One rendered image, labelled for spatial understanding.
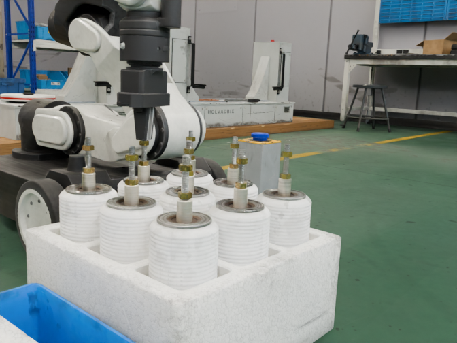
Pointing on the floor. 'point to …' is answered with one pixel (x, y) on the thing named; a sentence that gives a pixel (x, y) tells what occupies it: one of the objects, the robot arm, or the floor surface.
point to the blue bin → (53, 317)
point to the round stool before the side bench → (373, 106)
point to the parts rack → (28, 47)
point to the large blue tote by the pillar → (11, 85)
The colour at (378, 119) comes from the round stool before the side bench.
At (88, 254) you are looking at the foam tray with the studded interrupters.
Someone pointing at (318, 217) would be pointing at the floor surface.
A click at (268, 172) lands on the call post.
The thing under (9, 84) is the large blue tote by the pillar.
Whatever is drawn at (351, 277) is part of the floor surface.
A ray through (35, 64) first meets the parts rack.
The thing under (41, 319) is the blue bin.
